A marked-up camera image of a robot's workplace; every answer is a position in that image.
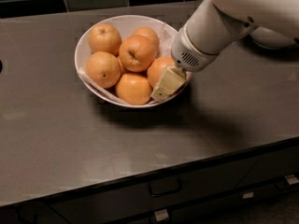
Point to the white bowl with strawberries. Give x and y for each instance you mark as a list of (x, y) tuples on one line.
[(269, 39)]

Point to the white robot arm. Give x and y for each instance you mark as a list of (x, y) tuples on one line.
[(216, 24)]

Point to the dark drawer front centre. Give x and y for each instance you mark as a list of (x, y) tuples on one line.
[(137, 200)]

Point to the white bowl with oranges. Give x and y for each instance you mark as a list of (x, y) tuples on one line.
[(126, 24)]

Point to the dark drawer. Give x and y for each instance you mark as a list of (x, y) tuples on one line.
[(137, 200), (273, 165)]

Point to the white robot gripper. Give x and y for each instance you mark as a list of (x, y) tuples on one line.
[(186, 54)]

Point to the white paper bowl liner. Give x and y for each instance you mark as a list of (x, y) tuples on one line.
[(83, 52)]

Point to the orange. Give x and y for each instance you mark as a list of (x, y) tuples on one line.
[(149, 33), (104, 37), (134, 89), (157, 68), (137, 53), (103, 69)]

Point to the dark drawer front right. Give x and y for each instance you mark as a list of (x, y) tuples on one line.
[(273, 165)]

